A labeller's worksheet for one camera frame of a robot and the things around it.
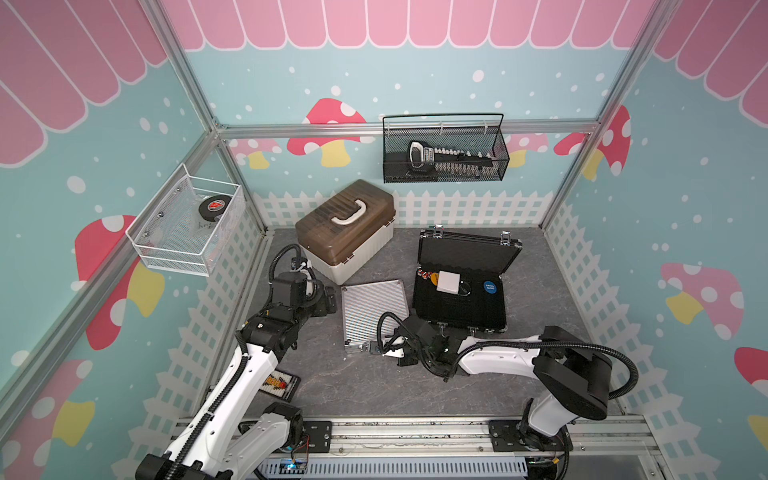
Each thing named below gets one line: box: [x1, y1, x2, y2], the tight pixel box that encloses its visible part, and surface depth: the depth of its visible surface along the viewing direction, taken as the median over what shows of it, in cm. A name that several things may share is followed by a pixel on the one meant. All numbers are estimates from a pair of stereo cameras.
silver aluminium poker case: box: [341, 279, 410, 353], surface depth 93 cm
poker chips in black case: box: [417, 268, 439, 286], surface depth 104 cm
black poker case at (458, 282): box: [413, 226, 523, 333], surface depth 100 cm
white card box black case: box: [436, 270, 461, 295], surface depth 102 cm
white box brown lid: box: [295, 179, 396, 285], surface depth 99 cm
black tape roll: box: [198, 194, 232, 222], surface depth 81 cm
